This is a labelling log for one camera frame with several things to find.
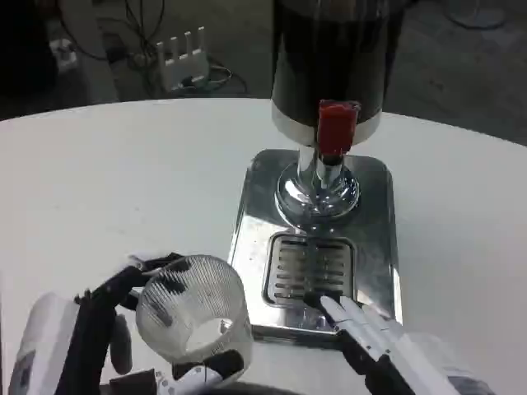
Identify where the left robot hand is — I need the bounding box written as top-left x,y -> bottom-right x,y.
7,250 -> 245,395

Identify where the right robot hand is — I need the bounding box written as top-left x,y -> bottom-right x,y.
304,291 -> 469,395

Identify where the clear ribbed glass cup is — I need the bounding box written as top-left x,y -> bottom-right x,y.
134,253 -> 254,366

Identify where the steel drip grid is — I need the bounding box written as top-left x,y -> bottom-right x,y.
262,231 -> 357,308

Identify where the steel drip tray base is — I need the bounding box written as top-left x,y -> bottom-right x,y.
226,147 -> 405,352

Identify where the white power strip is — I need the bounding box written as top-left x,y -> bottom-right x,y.
49,38 -> 80,70

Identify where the white router with antennas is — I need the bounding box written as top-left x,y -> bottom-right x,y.
155,26 -> 210,91

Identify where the dark drink dispenser tank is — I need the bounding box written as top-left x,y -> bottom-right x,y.
269,0 -> 405,220

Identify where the red tap handle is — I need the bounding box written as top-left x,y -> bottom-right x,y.
315,99 -> 361,157

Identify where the black cable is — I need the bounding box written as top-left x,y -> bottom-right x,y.
60,0 -> 166,63

